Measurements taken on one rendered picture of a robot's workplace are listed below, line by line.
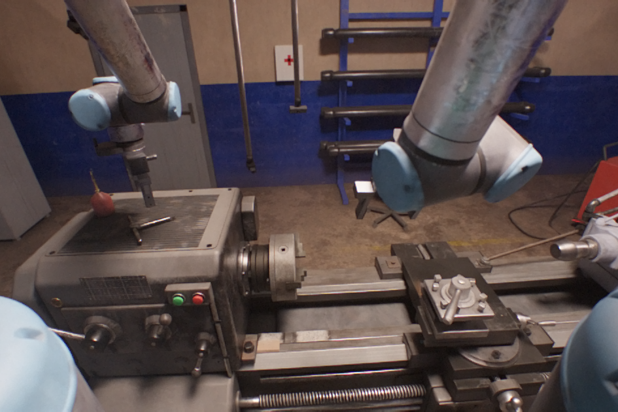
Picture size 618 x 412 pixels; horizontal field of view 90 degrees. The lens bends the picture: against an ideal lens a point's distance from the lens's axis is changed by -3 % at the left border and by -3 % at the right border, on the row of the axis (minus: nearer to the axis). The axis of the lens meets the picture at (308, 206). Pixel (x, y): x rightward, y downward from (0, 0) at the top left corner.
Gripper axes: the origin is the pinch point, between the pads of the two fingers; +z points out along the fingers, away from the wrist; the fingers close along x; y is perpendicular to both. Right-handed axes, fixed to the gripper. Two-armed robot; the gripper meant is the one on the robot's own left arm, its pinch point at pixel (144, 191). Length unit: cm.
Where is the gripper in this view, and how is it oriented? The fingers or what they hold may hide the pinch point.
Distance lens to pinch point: 111.3
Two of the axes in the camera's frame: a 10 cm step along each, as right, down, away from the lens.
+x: -5.9, -3.8, 7.1
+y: 8.1, -3.0, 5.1
